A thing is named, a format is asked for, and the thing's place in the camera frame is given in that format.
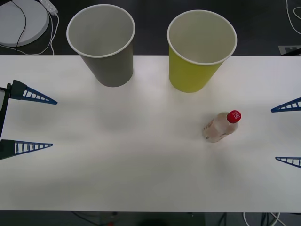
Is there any round white disc base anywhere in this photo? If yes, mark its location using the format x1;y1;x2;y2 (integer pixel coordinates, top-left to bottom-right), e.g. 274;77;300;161
0;0;50;47

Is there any white looped cable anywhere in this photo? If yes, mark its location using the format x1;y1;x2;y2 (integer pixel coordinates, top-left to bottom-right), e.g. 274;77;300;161
285;0;301;35

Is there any clear bottle with red cap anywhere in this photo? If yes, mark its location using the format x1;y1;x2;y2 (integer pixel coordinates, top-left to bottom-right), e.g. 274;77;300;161
202;109;242;144

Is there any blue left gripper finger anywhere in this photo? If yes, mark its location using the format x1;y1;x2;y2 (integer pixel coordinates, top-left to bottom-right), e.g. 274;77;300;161
10;80;58;105
0;139;54;161

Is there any thin black cable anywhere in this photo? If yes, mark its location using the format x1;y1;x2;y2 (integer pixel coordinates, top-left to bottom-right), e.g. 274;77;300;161
9;0;27;47

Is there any white power strip cable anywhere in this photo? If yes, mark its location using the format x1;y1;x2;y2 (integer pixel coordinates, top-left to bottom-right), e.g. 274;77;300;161
0;13;60;56

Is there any white floor cable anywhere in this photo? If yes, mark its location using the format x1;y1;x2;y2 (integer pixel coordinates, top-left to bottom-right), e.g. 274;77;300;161
243;211;284;226

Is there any grey plastic waste bin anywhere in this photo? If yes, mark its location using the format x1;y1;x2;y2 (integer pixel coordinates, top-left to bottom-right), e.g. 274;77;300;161
66;5;136;88

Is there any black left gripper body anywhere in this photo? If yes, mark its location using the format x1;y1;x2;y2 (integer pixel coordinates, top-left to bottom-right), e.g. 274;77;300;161
0;82;12;140

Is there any grey floor socket box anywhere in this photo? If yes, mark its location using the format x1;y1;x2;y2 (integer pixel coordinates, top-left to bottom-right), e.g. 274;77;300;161
278;45;301;57

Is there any yellow-green plastic waste bin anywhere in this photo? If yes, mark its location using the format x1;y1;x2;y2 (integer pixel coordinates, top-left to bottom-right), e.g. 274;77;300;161
166;9;238;93

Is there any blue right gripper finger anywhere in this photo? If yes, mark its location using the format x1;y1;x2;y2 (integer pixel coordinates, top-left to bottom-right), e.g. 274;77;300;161
270;97;301;113
275;156;301;169

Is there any white power strip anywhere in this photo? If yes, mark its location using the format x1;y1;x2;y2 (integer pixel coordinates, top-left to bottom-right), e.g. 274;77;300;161
39;0;59;16

